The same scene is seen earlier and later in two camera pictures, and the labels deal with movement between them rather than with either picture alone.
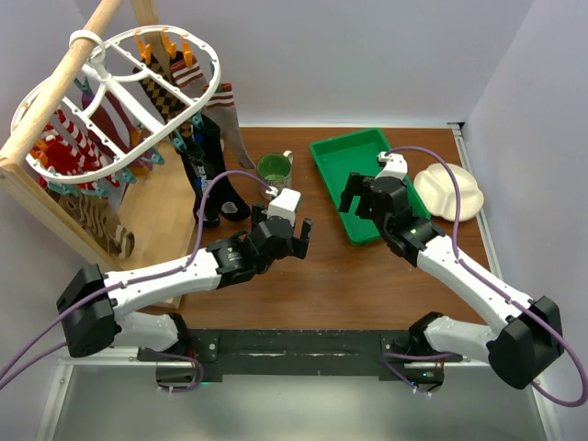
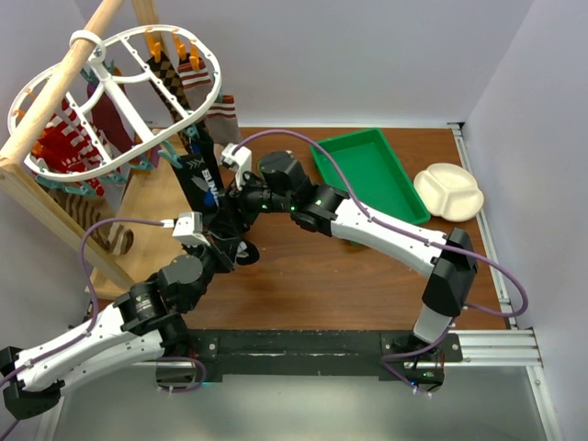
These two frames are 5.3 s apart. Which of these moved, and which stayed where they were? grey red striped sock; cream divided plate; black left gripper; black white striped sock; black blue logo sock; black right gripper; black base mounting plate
Moved: black left gripper; grey red striped sock; black right gripper; black white striped sock; black blue logo sock
Stayed: black base mounting plate; cream divided plate
